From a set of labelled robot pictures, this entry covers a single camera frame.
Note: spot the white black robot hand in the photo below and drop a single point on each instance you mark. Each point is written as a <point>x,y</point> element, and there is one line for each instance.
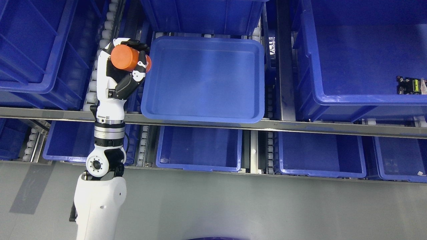
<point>115,86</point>

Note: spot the orange cylindrical capacitor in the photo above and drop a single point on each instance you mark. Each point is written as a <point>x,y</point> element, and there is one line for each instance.
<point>124,57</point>

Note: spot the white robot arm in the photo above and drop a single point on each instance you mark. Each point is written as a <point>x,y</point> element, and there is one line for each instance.
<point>101,189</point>

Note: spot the white roller track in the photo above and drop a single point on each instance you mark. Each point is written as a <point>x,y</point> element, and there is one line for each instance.
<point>103,37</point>

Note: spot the blue bin lower left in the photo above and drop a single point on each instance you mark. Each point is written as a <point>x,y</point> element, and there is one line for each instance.
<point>73,141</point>

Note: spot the large blue bin left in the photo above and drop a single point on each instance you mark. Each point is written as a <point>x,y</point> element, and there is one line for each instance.
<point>46,51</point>

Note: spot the large blue bin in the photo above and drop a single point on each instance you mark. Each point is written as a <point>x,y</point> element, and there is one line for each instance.
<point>46,51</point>
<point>349,54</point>

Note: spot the shallow blue plastic tray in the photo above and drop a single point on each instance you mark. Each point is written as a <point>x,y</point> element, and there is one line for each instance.
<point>202,79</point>

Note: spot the blue bin lower centre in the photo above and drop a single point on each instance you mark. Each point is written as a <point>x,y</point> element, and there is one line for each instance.
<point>199,149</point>

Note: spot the blue bin top centre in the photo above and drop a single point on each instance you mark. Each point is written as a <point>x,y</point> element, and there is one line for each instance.
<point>222,17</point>

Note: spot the large blue bin right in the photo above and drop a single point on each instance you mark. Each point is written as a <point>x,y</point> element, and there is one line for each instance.
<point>349,54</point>

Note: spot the small green circuit board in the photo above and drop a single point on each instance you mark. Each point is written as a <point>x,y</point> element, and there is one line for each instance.
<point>411,86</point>

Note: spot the metal shelf rail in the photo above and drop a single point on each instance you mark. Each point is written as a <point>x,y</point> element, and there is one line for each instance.
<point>263,125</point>

